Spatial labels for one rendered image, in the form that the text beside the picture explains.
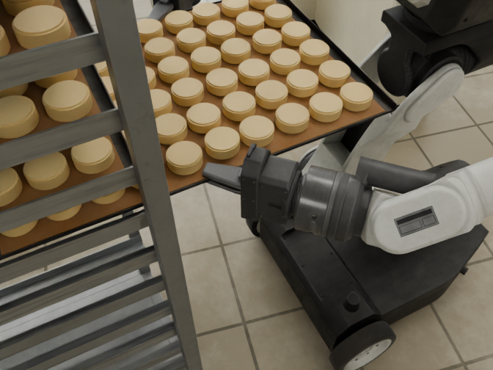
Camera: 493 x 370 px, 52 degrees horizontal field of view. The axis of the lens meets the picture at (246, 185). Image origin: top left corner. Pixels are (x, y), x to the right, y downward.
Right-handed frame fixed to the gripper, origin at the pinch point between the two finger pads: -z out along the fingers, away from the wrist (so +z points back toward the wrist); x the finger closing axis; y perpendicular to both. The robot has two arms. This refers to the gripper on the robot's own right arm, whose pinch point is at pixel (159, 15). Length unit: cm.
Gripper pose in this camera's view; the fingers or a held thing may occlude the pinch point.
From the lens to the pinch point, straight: 100.3
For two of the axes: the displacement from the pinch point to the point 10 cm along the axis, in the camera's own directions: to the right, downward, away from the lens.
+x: 0.0, -6.4, -7.7
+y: 9.5, 2.5, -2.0
